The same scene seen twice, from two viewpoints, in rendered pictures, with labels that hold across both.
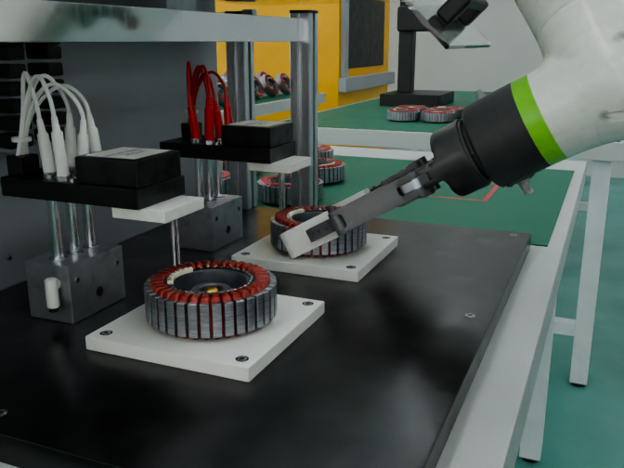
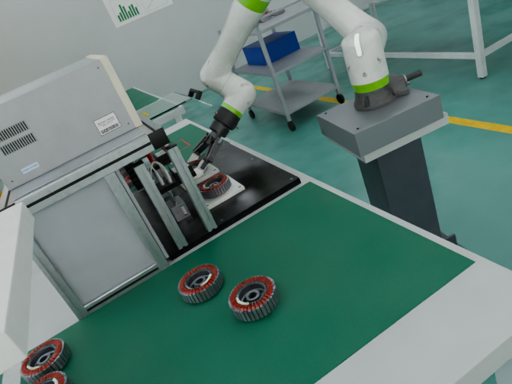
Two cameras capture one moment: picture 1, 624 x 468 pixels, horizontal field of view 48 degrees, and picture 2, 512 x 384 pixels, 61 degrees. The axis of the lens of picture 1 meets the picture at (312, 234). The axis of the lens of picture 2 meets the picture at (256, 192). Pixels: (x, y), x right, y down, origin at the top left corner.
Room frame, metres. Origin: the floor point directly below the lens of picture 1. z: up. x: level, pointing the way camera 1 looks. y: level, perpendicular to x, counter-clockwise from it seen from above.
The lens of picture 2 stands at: (-0.56, 0.85, 1.39)
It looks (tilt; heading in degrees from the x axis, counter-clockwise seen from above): 26 degrees down; 321
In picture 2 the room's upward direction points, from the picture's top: 23 degrees counter-clockwise
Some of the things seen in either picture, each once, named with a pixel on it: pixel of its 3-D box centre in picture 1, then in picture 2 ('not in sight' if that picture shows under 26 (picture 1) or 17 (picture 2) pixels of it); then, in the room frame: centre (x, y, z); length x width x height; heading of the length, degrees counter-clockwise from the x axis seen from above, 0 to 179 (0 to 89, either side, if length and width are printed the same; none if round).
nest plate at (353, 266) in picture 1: (318, 250); (196, 174); (0.79, -0.01, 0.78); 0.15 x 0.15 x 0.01; 67
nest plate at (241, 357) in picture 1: (213, 323); (217, 192); (0.57, 0.09, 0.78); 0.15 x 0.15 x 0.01; 67
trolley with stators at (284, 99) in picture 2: not in sight; (279, 63); (2.22, -2.29, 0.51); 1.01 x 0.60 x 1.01; 157
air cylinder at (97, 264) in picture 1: (77, 279); (177, 208); (0.63, 0.22, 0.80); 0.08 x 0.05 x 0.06; 157
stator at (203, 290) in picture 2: not in sight; (200, 283); (0.28, 0.45, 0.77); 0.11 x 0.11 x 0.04
